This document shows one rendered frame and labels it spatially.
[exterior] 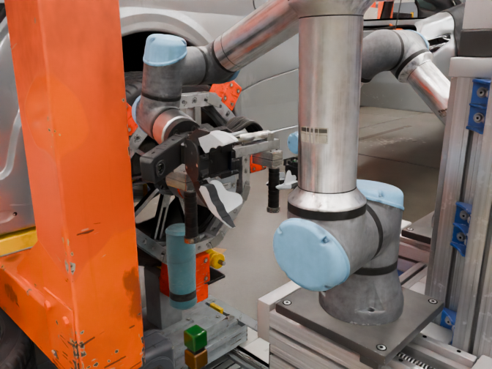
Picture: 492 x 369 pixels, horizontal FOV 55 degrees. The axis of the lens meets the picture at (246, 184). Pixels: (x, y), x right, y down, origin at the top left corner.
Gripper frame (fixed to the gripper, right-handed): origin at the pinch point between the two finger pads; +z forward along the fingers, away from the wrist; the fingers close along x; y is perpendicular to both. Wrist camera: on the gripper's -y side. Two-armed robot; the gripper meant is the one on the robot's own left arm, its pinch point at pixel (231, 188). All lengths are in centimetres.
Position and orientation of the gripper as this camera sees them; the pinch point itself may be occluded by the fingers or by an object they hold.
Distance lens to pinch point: 70.1
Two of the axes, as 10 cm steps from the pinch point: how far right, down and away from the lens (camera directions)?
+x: -0.4, 8.6, 5.0
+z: 5.6, 4.4, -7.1
